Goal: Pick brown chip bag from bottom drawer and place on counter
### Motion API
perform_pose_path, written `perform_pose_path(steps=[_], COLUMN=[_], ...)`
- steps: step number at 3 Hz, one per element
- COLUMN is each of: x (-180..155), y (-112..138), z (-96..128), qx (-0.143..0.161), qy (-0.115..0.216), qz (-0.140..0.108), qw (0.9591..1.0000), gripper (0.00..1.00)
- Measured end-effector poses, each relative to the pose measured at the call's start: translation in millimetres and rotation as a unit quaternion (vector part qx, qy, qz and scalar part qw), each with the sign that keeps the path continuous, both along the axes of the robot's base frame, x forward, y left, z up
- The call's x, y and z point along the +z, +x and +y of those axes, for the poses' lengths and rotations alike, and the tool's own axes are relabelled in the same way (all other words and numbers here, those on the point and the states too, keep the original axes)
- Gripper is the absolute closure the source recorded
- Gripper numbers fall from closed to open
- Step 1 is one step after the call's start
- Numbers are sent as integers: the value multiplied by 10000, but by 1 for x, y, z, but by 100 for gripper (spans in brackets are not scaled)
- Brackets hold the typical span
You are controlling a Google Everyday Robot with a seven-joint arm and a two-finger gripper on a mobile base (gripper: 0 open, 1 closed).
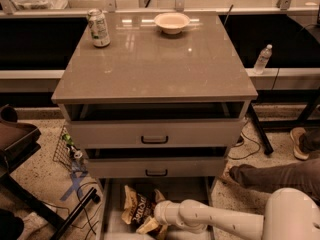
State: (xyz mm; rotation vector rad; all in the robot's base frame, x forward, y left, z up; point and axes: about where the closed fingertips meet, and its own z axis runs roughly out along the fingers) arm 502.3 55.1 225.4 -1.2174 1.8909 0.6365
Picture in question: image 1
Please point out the grey drawer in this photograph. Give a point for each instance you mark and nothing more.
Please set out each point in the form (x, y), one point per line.
(156, 162)
(122, 126)

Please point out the green white soda can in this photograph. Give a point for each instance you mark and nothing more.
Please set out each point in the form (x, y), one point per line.
(98, 28)

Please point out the white paper bowl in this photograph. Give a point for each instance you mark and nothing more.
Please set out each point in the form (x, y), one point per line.
(171, 23)

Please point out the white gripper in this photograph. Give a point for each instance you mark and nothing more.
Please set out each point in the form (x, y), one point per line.
(165, 212)

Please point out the person leg grey trousers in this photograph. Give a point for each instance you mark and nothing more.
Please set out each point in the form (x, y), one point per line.
(303, 176)

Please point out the wire basket with items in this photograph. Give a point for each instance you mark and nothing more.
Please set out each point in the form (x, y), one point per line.
(67, 155)

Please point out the top grey drawer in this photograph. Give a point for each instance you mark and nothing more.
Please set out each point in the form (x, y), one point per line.
(122, 126)

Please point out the grey drawer cabinet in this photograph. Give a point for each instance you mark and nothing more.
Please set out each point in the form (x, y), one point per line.
(143, 65)

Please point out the clear water bottle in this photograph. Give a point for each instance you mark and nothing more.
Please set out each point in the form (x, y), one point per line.
(262, 59)

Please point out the dark chair at left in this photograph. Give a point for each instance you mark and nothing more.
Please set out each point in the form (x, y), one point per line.
(18, 142)

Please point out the middle grey drawer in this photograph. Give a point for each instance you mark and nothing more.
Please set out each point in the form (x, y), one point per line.
(156, 162)

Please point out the blue tape cross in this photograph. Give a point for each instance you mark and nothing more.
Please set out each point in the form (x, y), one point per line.
(77, 175)

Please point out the bottom open drawer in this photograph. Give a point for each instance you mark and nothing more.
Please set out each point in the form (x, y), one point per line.
(112, 227)

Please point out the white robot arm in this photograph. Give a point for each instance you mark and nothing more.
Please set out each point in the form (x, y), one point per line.
(289, 215)

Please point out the brown chip bag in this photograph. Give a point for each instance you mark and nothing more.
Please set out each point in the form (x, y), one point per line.
(137, 208)

